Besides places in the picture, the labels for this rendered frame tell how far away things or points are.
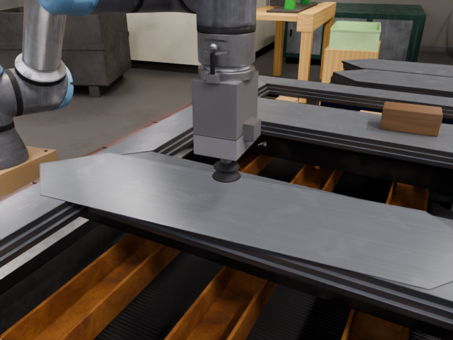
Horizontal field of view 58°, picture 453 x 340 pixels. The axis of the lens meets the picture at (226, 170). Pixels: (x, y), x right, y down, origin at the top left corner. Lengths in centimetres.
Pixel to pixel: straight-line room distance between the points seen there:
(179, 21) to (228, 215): 462
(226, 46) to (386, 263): 33
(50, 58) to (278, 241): 72
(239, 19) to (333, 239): 31
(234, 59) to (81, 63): 386
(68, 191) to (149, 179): 13
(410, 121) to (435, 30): 647
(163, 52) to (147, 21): 39
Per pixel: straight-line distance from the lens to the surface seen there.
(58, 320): 72
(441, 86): 141
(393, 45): 565
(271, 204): 63
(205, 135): 55
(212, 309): 69
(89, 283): 75
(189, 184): 69
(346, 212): 63
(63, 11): 52
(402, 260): 56
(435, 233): 63
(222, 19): 51
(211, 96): 53
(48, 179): 76
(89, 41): 426
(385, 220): 63
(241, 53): 52
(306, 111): 106
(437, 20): 741
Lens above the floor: 117
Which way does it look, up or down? 26 degrees down
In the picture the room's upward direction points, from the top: straight up
